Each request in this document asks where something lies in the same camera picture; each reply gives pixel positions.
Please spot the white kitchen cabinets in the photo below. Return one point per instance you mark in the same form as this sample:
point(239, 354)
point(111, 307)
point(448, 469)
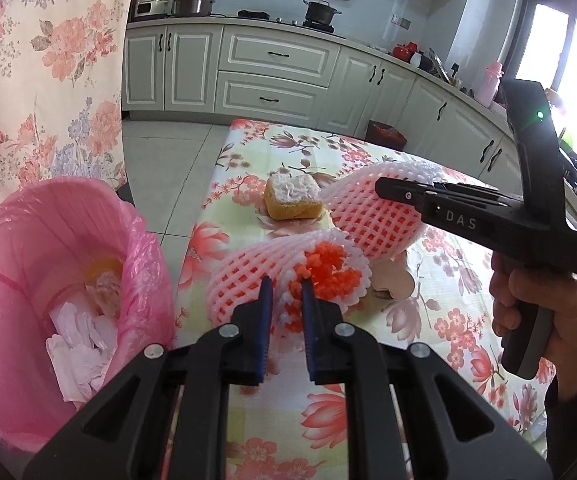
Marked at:
point(268, 70)

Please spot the large pink foam net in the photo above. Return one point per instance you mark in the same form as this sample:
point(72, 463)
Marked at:
point(368, 210)

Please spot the red kettle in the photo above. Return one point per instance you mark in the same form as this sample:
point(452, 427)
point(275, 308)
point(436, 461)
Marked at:
point(405, 51)

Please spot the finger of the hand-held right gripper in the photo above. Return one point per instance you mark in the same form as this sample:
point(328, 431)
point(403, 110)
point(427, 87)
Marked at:
point(398, 192)

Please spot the yellow sponge with stained top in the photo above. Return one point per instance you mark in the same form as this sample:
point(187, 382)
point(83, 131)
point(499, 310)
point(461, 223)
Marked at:
point(104, 285)

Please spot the pink foam net orange inside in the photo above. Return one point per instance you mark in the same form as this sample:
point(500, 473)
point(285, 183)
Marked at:
point(248, 270)

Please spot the black gas stove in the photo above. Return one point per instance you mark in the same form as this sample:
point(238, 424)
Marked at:
point(288, 19)

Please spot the black cooking pot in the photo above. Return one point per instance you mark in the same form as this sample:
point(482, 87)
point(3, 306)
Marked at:
point(321, 12)

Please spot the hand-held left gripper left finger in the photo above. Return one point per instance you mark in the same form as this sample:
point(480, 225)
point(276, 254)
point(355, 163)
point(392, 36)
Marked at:
point(263, 340)

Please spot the steel pressure cooker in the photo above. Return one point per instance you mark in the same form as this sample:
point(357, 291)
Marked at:
point(192, 4)

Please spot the pink thermos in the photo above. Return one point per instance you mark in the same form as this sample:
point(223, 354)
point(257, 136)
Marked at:
point(490, 85)

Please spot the white plastic bag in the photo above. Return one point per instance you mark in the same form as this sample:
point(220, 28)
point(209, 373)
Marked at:
point(81, 355)

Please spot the floral curtain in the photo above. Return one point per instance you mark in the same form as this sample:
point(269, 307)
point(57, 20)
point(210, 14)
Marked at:
point(43, 70)

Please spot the floral tablecloth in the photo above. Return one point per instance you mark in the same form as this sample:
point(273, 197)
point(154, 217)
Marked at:
point(248, 200)

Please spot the white rice cooker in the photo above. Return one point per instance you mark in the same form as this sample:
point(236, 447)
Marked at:
point(152, 6)

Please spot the pink-lined trash bin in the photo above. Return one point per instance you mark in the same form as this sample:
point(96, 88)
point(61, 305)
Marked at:
point(33, 240)

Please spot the bright window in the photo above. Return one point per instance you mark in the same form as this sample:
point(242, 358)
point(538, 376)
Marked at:
point(558, 50)

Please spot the dark bin with red bag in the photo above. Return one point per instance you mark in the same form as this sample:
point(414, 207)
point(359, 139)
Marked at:
point(387, 135)

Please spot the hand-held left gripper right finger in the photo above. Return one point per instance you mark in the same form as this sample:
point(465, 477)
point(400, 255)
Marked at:
point(311, 340)

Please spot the yellow sponge with white top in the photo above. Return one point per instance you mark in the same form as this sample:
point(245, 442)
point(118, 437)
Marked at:
point(293, 195)

